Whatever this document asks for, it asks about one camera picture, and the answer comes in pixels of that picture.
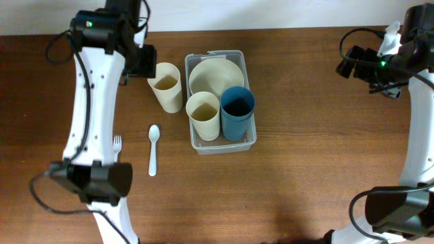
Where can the white plastic spoon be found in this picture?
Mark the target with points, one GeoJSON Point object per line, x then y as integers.
{"type": "Point", "coordinates": [154, 134]}

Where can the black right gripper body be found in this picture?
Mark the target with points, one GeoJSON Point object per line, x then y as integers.
{"type": "Point", "coordinates": [386, 80]}

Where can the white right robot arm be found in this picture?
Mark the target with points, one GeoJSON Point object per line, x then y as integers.
{"type": "Point", "coordinates": [392, 214]}

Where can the blue plastic cup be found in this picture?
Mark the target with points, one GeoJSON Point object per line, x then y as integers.
{"type": "Point", "coordinates": [237, 105]}

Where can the white plastic fork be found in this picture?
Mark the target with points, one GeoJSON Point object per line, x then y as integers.
{"type": "Point", "coordinates": [117, 146]}

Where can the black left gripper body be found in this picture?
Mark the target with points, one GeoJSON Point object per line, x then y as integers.
{"type": "Point", "coordinates": [145, 66]}

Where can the clear plastic container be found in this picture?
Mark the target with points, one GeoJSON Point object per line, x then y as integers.
{"type": "Point", "coordinates": [220, 145]}

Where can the cream plastic bowl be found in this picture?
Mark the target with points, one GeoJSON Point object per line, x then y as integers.
{"type": "Point", "coordinates": [215, 75]}

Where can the cream plastic cup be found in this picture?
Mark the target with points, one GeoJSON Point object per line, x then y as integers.
{"type": "Point", "coordinates": [167, 87]}
{"type": "Point", "coordinates": [203, 109]}

